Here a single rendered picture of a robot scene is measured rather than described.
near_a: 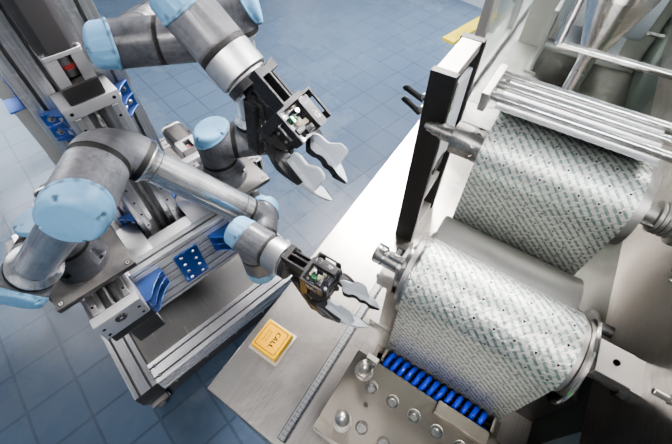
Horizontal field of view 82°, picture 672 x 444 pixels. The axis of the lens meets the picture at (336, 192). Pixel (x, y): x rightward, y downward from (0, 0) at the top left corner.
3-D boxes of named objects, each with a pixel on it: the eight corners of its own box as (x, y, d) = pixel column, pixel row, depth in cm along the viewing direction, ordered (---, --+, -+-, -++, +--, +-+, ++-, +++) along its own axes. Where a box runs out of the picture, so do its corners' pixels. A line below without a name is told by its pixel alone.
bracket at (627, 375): (595, 341, 55) (603, 336, 54) (640, 365, 53) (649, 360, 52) (588, 372, 53) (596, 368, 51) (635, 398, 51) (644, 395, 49)
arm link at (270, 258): (262, 273, 84) (285, 246, 88) (279, 283, 83) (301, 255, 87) (257, 255, 78) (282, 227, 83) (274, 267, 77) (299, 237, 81)
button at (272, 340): (271, 321, 95) (269, 318, 93) (293, 337, 93) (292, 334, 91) (252, 346, 91) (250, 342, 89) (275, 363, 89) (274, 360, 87)
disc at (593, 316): (559, 330, 66) (606, 293, 55) (562, 331, 66) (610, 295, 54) (535, 412, 58) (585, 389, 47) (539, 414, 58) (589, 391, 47)
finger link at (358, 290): (381, 300, 73) (336, 281, 75) (378, 312, 77) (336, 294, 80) (386, 286, 74) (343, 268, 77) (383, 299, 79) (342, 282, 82)
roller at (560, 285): (439, 237, 85) (452, 204, 76) (559, 297, 76) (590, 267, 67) (415, 278, 79) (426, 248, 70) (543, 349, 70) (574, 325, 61)
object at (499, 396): (387, 345, 80) (398, 310, 65) (499, 417, 71) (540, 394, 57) (386, 347, 79) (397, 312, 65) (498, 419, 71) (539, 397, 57)
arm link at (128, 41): (148, -24, 94) (65, 10, 54) (194, -27, 95) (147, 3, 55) (162, 27, 100) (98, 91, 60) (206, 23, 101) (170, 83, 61)
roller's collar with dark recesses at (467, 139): (456, 138, 78) (464, 113, 73) (485, 150, 76) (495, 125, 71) (443, 157, 74) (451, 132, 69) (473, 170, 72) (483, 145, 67)
